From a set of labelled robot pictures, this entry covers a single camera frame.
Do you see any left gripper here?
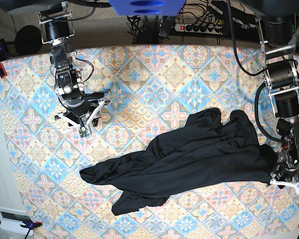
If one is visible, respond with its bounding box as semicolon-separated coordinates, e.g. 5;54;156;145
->
271;163;299;184

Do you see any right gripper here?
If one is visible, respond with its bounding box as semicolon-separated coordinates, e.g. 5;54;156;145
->
67;104;100;127

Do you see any black t-shirt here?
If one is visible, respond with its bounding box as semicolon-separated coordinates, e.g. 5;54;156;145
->
80;108;278;216

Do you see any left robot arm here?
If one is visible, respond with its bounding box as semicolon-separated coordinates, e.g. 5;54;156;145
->
240;0;299;189

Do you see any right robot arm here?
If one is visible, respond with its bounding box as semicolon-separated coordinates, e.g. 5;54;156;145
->
0;0;104;130

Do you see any patterned colourful tablecloth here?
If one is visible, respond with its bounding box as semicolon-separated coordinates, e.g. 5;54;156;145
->
0;44;299;239

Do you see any black round stool seat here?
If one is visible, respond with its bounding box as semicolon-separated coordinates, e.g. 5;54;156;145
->
14;25;42;56

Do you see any blue clamp top left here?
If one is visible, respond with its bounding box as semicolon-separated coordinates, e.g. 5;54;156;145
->
0;38;8;54

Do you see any blue clamp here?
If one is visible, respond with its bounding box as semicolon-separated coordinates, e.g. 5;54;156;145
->
0;220;42;239
0;38;8;54

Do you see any blue clamp bottom left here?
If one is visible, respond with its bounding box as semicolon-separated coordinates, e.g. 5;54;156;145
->
0;220;42;239

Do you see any white box with dark window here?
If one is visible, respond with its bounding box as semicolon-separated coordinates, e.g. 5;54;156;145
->
0;207;31;236

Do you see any white power strip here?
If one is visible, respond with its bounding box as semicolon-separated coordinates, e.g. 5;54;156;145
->
174;23;222;35

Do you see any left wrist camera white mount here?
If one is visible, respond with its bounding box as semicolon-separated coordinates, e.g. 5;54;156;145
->
270;179;299;195

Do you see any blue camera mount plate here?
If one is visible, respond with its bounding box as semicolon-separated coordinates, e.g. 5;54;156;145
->
108;0;186;16

